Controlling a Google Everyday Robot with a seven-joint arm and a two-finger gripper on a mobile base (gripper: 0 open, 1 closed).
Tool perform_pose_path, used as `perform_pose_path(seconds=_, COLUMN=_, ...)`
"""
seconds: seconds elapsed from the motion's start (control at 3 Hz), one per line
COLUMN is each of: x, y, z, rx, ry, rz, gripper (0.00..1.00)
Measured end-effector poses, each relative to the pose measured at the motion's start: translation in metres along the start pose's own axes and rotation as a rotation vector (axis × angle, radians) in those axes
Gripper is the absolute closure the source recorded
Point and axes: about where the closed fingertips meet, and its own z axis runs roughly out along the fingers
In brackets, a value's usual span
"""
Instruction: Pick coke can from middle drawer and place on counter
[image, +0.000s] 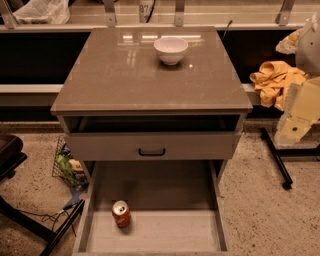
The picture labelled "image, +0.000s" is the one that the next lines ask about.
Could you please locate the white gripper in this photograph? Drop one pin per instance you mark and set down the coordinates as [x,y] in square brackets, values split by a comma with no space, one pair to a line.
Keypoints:
[309,50]

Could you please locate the red coke can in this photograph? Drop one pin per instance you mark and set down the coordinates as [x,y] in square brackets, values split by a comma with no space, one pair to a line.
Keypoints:
[121,213]

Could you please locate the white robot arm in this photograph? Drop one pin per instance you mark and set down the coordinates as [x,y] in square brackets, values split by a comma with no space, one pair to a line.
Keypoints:
[308,48]

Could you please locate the closed grey drawer front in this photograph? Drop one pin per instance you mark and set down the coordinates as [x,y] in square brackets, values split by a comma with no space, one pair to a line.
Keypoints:
[179,146]

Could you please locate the open grey middle drawer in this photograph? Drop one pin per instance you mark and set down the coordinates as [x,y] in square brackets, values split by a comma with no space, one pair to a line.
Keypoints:
[174,205]

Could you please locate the grey drawer cabinet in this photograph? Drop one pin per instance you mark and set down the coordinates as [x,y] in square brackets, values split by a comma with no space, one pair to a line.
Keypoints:
[119,85]

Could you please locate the yellow crumpled cloth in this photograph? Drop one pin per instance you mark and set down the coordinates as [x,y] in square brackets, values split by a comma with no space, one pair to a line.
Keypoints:
[273,79]

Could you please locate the black metal stand base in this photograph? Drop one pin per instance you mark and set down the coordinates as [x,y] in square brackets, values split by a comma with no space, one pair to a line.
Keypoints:
[279,154]

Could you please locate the white ceramic bowl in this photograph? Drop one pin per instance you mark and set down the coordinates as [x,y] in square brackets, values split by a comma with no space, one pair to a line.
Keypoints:
[170,50]

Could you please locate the blue tape strip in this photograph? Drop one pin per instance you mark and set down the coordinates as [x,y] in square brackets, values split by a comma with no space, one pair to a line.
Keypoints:
[75,195]

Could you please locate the white plastic bag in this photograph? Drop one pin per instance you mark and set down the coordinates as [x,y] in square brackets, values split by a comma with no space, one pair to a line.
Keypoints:
[43,12]

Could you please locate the black office chair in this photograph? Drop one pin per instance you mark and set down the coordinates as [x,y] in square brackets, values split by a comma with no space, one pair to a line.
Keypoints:
[11,155]

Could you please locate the black stand leg left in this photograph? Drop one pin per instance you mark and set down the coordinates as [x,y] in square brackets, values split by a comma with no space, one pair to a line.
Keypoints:
[49,235]

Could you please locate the black drawer handle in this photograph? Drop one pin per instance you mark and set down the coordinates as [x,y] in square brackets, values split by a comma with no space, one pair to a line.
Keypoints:
[155,153]

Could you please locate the wire basket with snacks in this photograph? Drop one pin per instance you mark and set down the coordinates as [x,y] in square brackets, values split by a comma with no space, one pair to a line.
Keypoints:
[66,167]

